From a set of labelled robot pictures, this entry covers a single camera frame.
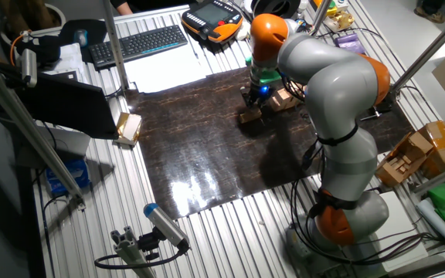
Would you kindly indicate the person forearm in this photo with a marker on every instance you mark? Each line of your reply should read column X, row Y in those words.
column 124, row 7

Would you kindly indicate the silver depth camera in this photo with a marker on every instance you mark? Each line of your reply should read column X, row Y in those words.
column 28, row 67

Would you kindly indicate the white rolled sheet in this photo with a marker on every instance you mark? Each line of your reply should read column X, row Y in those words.
column 437, row 222

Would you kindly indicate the white paper stack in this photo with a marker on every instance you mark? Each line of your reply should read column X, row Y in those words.
column 66, row 60

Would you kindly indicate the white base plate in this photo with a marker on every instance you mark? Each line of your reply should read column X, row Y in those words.
column 400, row 231

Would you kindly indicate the purple plastic bag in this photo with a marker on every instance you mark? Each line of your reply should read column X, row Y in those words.
column 350, row 42

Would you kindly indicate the black computer keyboard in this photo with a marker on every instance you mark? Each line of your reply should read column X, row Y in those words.
column 139, row 44

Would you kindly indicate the black mouse pad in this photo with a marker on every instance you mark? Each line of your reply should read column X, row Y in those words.
column 95, row 29

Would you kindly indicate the black fabric bag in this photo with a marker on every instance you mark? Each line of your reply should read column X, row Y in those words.
column 41, row 48

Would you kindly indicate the taped cardboard box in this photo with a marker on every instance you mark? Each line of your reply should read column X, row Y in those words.
column 444, row 146

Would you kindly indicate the white paper sheet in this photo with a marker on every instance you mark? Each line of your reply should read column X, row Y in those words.
column 164, row 69

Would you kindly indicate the aluminium frame bar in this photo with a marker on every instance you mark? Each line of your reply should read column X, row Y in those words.
column 431, row 50
column 25, row 127
column 442, row 175

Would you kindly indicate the aluminium profile stand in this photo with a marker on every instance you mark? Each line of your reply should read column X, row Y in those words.
column 130, row 251

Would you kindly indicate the aluminium frame post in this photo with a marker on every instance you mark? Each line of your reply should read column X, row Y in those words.
column 114, row 42
column 319, row 19

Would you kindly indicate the dark marble pattern mat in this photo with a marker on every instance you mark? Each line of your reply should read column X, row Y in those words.
column 191, row 173

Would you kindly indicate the blue tissue pack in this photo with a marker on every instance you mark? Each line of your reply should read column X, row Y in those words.
column 68, row 177

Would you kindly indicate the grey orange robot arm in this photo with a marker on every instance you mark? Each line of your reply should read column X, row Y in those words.
column 342, row 89

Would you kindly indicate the white round bucket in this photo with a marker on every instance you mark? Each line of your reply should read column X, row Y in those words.
column 56, row 11

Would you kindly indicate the brown shoe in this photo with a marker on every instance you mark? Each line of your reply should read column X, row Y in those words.
column 431, row 14

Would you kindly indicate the grey computer mouse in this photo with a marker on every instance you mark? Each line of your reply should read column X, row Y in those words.
column 80, row 37

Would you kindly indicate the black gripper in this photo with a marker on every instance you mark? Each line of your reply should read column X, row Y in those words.
column 262, row 92

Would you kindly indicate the silver camera with blue cap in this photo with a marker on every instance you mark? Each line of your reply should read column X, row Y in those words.
column 166, row 224

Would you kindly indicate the wooden block beside mat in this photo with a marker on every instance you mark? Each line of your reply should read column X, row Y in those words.
column 130, row 127

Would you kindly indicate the black orange teach pendant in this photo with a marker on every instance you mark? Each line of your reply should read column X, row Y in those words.
column 211, row 17

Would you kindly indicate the black round tape measure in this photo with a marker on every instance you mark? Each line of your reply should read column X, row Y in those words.
column 301, row 25

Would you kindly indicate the green gripper mounting flange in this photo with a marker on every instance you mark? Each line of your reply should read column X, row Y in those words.
column 269, row 78

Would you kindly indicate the black laptop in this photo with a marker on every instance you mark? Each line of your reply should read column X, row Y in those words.
column 68, row 104

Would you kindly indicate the black filament spool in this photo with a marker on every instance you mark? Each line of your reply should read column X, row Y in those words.
column 276, row 5

